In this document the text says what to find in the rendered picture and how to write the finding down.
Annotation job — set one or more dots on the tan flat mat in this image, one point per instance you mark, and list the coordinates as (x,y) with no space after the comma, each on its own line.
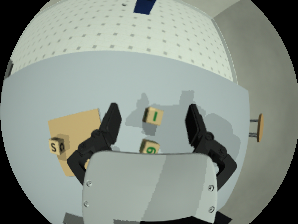
(74,129)

